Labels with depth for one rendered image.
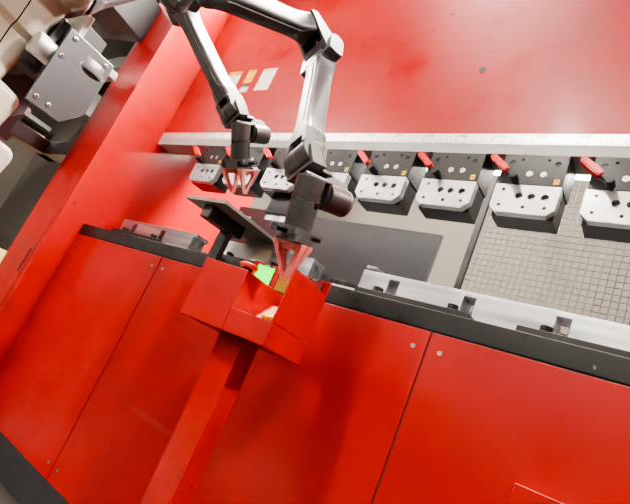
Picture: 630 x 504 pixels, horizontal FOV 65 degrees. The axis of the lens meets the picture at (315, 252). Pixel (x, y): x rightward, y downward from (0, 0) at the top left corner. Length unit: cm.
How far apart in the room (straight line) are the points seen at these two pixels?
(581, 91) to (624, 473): 88
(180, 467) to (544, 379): 66
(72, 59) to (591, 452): 113
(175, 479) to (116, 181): 153
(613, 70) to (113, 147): 178
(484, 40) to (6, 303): 187
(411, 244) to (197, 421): 123
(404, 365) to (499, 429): 22
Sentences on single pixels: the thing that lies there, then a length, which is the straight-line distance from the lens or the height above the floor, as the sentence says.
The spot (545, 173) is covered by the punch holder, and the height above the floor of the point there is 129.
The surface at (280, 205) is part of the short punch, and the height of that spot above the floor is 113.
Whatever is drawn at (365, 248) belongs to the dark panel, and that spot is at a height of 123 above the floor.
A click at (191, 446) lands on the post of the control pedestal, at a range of 98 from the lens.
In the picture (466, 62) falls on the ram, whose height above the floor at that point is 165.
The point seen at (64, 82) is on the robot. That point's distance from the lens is 108.
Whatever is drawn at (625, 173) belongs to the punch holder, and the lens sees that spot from 127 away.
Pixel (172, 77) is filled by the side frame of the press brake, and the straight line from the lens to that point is 244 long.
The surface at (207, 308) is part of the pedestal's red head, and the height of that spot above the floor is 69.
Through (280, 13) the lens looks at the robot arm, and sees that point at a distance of 125.
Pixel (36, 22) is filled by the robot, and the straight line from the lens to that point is 113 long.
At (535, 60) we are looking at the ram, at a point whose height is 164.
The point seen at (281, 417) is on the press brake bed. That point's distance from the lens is 118.
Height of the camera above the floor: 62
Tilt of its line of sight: 15 degrees up
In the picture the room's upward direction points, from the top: 24 degrees clockwise
